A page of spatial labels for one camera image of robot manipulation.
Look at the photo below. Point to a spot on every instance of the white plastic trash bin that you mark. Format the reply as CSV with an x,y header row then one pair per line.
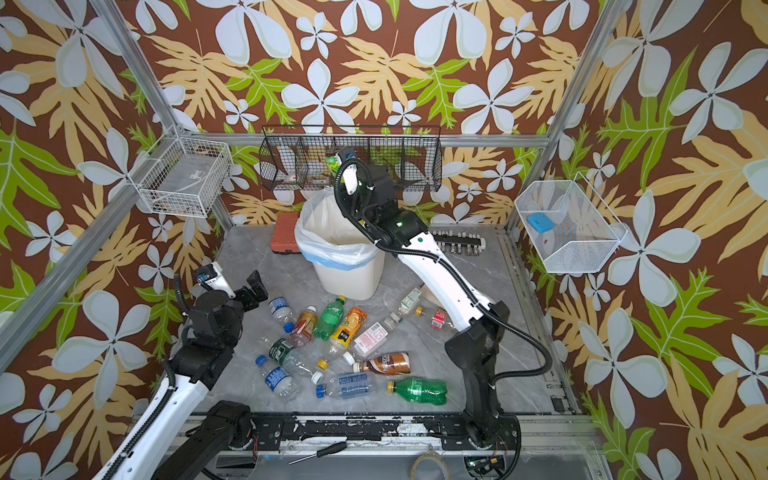
x,y
357,284

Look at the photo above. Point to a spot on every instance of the white wire basket left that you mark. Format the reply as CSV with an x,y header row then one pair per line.
x,y
184,176

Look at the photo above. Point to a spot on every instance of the socket set on rail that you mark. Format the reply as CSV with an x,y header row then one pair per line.
x,y
459,242

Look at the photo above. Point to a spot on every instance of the small red label bottle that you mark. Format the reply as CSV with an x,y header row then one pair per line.
x,y
436,317

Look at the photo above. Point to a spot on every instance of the blue label water bottle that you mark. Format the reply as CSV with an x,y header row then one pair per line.
x,y
346,386
276,379

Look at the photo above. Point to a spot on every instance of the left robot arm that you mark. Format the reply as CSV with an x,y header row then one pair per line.
x,y
216,321

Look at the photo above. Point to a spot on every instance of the brown coffee drink bottle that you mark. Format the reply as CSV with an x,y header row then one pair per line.
x,y
389,364

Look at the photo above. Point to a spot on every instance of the clear blue cap bottle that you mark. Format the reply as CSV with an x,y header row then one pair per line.
x,y
282,313

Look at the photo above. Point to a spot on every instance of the red plastic tool case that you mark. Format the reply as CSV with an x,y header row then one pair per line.
x,y
283,240

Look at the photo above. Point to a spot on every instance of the red yellow label tea bottle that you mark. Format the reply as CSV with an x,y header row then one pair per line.
x,y
305,326

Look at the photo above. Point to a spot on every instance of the black wire wall basket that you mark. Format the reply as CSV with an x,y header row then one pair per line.
x,y
294,158

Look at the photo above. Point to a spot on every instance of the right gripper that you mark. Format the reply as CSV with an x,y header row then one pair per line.
x,y
346,169

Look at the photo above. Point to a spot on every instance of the blue object in basket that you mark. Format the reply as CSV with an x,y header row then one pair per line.
x,y
540,222

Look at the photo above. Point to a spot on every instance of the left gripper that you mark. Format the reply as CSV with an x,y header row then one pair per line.
x,y
257,288

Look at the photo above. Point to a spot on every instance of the large green bottle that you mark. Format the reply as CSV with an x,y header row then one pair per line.
x,y
333,163

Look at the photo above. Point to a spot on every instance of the tape roll front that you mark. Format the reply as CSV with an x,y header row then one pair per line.
x,y
429,466

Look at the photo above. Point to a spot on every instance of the white mesh basket right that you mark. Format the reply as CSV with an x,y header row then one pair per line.
x,y
587,231

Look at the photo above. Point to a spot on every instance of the blue label water bottle front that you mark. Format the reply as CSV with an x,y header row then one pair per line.
x,y
346,386

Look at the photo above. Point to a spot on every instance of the small green soda bottle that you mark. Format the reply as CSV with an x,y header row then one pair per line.
x,y
330,318

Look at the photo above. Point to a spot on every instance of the green soda bottle front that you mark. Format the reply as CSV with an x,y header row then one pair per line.
x,y
419,390

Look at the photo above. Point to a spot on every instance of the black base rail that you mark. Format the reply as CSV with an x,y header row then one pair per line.
x,y
450,432

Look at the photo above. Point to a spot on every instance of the orange label juice bottle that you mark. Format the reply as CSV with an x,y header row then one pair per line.
x,y
342,337

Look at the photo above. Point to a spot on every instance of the dark green label water bottle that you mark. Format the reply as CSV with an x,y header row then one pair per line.
x,y
294,360

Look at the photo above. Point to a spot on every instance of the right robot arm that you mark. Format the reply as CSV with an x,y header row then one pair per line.
x,y
480,322

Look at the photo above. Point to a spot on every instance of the pink label clear bottle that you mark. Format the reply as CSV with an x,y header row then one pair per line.
x,y
374,336

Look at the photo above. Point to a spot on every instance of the clear bottle green white label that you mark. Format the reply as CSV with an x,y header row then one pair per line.
x,y
410,302

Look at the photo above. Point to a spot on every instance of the black handle screwdriver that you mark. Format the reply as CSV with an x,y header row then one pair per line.
x,y
326,451

